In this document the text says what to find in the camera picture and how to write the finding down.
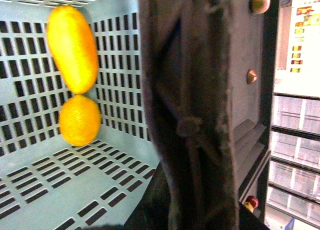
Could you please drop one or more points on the yellow lemon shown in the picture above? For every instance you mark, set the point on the yellow lemon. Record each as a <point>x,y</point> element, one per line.
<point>79,120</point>

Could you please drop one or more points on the yellow orange mango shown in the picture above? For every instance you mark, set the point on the yellow orange mango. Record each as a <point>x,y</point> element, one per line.
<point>72,45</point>

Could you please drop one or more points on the light teal plastic basket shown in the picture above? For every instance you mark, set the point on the light teal plastic basket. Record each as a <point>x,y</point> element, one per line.
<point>45,182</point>

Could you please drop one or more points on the green red apple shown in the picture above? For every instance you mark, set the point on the green red apple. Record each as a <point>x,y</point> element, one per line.
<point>259,6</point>

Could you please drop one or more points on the white glass door fridge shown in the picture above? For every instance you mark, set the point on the white glass door fridge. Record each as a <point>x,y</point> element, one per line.
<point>293,194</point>

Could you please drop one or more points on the black metal shelf frame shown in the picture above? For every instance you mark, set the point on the black metal shelf frame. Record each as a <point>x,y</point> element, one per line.
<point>252,61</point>

